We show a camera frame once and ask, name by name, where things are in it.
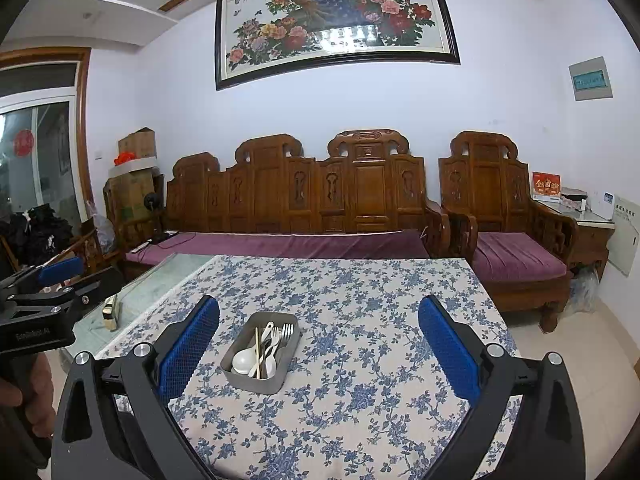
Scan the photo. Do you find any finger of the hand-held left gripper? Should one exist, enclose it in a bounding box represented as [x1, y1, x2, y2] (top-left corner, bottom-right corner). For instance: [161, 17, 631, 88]
[20, 266, 124, 314]
[0, 256, 85, 295]

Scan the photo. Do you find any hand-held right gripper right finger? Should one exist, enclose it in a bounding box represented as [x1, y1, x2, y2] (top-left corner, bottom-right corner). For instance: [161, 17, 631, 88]
[417, 295, 586, 480]

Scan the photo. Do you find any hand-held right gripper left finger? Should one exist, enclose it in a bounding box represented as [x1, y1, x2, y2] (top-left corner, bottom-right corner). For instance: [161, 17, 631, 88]
[50, 294, 222, 480]

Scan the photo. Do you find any grey metal tray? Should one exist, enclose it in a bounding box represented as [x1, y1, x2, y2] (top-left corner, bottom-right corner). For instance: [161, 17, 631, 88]
[220, 311, 301, 395]

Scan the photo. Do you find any person's left hand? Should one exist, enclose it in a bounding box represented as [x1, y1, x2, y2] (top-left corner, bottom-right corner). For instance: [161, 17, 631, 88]
[0, 351, 55, 413]

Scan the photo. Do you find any cream and gold box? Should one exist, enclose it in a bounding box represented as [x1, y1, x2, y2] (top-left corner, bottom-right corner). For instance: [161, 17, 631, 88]
[102, 294, 121, 332]

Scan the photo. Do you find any wooden side chair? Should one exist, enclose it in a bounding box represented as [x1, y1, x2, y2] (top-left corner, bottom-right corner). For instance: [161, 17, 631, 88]
[0, 230, 126, 282]

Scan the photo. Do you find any pile of black clothes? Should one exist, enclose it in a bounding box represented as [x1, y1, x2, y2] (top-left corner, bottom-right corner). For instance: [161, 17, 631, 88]
[0, 204, 84, 267]

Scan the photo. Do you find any crumpled plastic bag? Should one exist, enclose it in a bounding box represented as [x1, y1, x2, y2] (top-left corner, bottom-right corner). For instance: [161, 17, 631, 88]
[85, 200, 117, 257]

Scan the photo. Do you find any large green print cardboard box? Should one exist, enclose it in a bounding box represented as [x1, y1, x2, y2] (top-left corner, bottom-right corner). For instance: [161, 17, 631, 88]
[107, 170, 159, 224]

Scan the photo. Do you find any black desk fan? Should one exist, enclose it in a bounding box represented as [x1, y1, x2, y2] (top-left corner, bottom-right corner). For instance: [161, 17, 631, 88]
[143, 192, 174, 246]

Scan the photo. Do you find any blue floral tablecloth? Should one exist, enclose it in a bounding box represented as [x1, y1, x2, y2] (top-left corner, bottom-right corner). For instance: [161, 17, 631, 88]
[95, 255, 523, 480]

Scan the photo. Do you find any glass sliding door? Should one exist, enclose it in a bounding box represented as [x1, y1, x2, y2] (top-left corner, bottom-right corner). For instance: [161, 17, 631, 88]
[0, 95, 84, 226]

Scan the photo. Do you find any purple armchair cushion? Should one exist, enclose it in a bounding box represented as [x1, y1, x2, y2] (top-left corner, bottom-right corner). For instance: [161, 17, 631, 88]
[472, 232, 569, 284]

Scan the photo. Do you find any white flat box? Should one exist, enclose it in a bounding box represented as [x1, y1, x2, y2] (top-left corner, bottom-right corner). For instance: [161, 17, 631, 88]
[107, 156, 159, 179]

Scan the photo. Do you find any small cardboard box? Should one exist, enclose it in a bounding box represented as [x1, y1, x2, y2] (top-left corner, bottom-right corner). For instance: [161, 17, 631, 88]
[118, 127, 157, 161]

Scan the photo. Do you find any clear plastic bag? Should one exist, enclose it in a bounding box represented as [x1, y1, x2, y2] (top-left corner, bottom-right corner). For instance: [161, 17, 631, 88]
[570, 266, 601, 316]

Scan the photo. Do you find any wooden side table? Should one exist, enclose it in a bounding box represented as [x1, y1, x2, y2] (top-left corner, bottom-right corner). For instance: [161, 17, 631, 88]
[532, 200, 616, 286]

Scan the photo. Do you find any carved wooden armchair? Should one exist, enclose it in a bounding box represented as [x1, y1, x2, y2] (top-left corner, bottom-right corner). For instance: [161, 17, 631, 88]
[439, 131, 576, 333]

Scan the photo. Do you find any carved wooden sofa bench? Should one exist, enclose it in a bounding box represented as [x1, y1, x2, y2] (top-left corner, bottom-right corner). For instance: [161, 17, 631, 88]
[125, 129, 451, 281]

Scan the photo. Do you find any red desk calendar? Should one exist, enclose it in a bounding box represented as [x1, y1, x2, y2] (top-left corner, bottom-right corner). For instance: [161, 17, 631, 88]
[531, 171, 563, 202]

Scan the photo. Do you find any grey desk box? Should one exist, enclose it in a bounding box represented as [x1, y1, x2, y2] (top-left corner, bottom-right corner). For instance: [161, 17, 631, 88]
[559, 187, 589, 211]

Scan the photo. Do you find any white desk device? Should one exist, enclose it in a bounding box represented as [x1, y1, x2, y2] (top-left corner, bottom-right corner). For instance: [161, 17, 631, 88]
[587, 191, 616, 221]

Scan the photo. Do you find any framed peacock flower painting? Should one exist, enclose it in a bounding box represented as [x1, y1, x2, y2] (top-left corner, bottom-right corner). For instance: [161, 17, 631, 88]
[215, 0, 461, 92]

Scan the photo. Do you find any wooden door frame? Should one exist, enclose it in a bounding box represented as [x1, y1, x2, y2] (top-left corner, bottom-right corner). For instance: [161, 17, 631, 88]
[0, 47, 96, 212]

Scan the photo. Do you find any white wall cabinet door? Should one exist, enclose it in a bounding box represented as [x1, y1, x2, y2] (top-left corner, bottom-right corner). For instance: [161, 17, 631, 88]
[606, 195, 640, 277]

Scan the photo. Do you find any grey wall electrical panel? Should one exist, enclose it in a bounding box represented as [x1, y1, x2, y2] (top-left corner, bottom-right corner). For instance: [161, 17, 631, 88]
[568, 56, 614, 102]

